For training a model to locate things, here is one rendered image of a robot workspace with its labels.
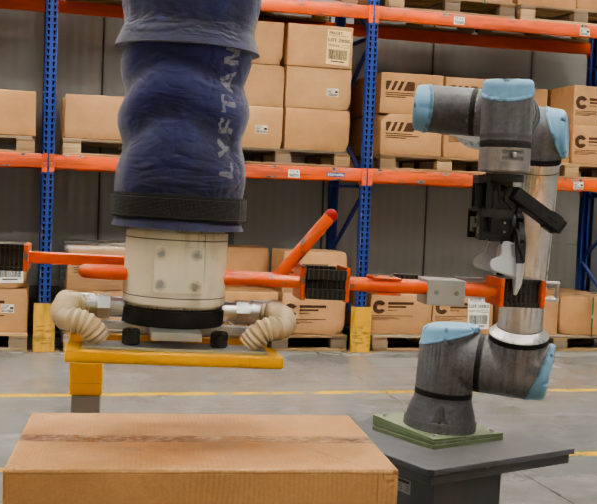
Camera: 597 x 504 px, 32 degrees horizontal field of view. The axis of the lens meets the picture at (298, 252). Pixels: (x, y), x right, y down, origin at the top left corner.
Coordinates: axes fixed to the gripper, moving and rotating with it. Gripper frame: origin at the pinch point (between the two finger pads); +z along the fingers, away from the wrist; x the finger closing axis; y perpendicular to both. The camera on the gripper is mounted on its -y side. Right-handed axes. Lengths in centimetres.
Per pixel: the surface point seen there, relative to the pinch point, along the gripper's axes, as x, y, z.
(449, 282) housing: 3.7, 12.2, -0.9
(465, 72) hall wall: -872, -266, -150
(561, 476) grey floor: -318, -151, 120
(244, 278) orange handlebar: 4.2, 47.8, -0.5
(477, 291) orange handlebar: 3.5, 7.0, 0.6
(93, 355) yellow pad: 16, 72, 11
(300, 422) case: -11.8, 34.6, 27.1
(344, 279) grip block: 5.8, 31.1, -1.0
